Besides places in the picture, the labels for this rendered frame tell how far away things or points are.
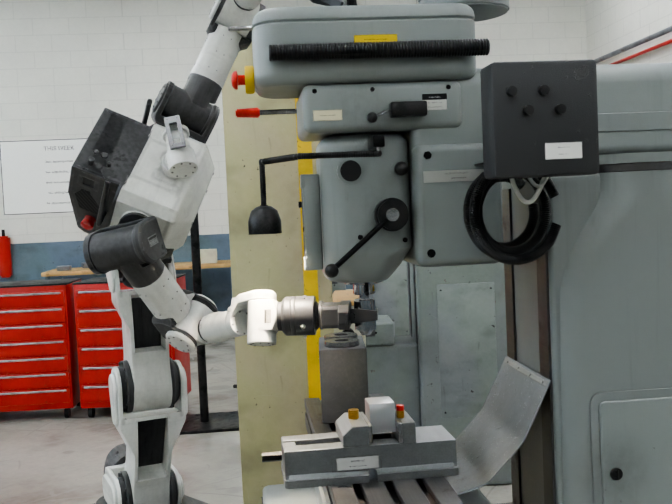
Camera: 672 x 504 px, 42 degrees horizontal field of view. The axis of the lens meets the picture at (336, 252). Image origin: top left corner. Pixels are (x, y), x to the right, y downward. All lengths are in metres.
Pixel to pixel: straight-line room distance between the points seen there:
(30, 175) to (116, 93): 1.44
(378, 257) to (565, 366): 0.45
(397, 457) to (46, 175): 9.67
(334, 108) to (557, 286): 0.59
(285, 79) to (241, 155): 1.85
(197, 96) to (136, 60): 8.91
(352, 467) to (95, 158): 0.92
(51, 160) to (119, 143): 9.06
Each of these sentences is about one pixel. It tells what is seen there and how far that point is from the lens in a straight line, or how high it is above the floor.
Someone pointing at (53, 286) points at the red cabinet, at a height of 0.99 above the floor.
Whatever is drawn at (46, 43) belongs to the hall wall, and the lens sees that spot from 11.35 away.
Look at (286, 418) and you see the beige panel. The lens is 3.74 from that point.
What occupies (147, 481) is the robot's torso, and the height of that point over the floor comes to 0.74.
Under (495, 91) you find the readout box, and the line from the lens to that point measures 1.62.
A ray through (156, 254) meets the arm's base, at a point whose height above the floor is 1.39.
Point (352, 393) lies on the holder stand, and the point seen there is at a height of 1.01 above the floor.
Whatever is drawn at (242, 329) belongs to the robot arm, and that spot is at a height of 1.20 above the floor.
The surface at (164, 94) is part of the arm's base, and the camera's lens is 2.22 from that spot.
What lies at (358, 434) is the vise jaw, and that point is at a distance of 1.75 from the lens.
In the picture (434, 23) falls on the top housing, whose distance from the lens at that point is 1.86.
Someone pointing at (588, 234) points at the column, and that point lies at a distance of 1.87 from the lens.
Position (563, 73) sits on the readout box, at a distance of 1.66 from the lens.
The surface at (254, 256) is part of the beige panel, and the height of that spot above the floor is 1.28.
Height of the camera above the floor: 1.48
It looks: 3 degrees down
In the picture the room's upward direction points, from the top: 3 degrees counter-clockwise
